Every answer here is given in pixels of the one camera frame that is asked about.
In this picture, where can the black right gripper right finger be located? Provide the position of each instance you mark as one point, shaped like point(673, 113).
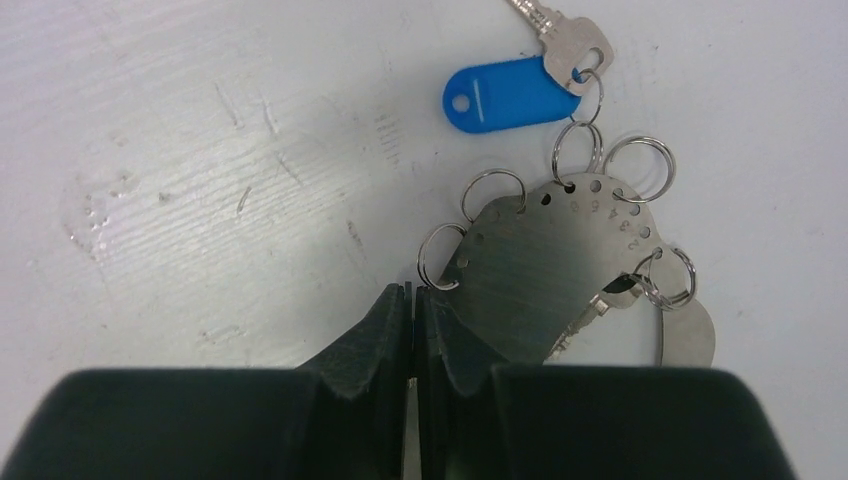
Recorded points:
point(486, 418)

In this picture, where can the blue plastic key tag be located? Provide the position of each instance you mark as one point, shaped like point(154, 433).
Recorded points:
point(505, 95)

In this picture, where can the silver key under plate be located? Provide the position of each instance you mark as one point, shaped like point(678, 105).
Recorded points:
point(621, 294)

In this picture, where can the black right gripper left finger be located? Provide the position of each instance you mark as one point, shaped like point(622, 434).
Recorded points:
point(340, 415)

